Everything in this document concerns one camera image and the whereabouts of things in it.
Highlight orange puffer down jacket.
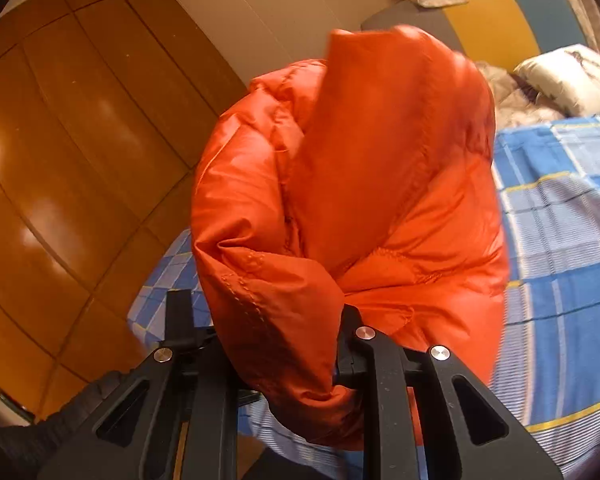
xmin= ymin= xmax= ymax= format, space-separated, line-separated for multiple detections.
xmin=190 ymin=26 xmax=508 ymax=450

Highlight blue plaid bed sheet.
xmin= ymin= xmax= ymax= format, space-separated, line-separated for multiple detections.
xmin=129 ymin=119 xmax=600 ymax=479

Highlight wooden wardrobe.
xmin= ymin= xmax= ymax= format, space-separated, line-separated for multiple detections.
xmin=0 ymin=0 xmax=246 ymax=418

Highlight beige quilted blanket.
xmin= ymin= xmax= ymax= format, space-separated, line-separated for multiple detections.
xmin=476 ymin=62 xmax=565 ymax=131

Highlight white printed pillow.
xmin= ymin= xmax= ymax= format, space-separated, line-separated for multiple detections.
xmin=514 ymin=44 xmax=600 ymax=117

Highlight grey yellow blue headboard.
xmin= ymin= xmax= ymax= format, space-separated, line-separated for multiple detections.
xmin=361 ymin=0 xmax=586 ymax=70

